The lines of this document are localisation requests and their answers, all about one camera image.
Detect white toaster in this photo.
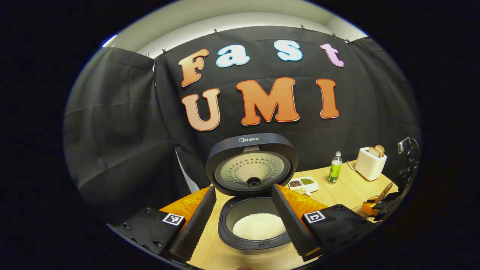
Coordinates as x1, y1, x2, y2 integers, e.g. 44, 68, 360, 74
354, 147, 387, 181

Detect white divided dish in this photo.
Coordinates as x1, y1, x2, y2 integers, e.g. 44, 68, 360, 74
288, 177, 320, 197

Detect black backdrop cloth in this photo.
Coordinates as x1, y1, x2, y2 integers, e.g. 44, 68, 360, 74
63, 25, 422, 225

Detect white rice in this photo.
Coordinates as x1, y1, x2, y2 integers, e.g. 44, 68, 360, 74
232, 213, 288, 241

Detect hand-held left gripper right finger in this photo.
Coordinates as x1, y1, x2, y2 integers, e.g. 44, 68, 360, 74
271, 183, 377, 262

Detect green drink bottle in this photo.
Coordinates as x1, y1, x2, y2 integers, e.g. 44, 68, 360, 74
327, 151, 343, 184

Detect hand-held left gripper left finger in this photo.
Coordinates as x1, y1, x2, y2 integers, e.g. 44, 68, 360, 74
106, 185, 218, 264

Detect wooden spoon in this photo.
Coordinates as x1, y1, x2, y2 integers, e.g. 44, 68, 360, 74
375, 183, 394, 203

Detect dark grey rice cooker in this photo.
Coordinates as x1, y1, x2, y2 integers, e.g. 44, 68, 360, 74
205, 133, 299, 255

